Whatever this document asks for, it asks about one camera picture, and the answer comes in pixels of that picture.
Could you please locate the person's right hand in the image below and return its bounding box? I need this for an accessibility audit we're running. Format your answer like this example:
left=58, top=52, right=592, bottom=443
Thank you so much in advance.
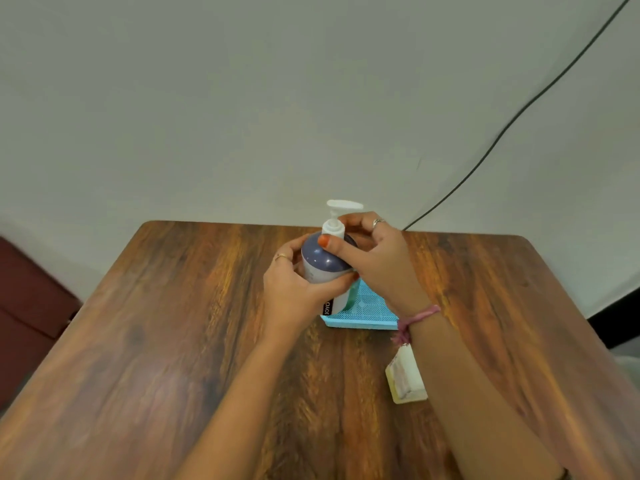
left=319, top=211, right=433, bottom=321

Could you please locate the person's left hand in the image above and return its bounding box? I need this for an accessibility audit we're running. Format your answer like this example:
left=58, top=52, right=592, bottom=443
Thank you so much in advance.
left=263, top=234, right=360, bottom=341

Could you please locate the purple white pump bottle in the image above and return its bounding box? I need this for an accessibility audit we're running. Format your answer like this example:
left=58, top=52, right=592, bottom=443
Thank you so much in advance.
left=301, top=200, right=364, bottom=316

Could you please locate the person's right forearm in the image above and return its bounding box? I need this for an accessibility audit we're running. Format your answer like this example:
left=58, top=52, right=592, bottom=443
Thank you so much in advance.
left=406, top=312, right=572, bottom=480

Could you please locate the person's left forearm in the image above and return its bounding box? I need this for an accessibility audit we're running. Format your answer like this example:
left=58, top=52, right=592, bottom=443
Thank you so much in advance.
left=172, top=331, right=307, bottom=480

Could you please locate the light blue plastic tray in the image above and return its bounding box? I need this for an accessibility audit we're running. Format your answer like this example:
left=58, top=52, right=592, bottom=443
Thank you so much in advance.
left=320, top=280, right=401, bottom=331

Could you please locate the pink thread wrist band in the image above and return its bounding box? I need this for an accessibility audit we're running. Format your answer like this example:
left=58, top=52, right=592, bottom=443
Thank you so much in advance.
left=391, top=305, right=442, bottom=347

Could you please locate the white wrapped soap bar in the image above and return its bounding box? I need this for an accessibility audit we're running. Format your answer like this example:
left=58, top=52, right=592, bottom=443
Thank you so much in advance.
left=385, top=344, right=429, bottom=405

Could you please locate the black baseboard strip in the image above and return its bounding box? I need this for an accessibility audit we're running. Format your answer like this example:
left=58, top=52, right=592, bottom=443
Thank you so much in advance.
left=587, top=294, right=640, bottom=351

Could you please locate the dark red cabinet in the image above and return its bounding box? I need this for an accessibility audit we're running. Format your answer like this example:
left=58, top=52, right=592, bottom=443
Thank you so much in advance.
left=0, top=236, right=83, bottom=411

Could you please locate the black cable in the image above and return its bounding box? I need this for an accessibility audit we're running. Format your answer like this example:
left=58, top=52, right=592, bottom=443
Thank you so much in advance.
left=402, top=0, right=635, bottom=232

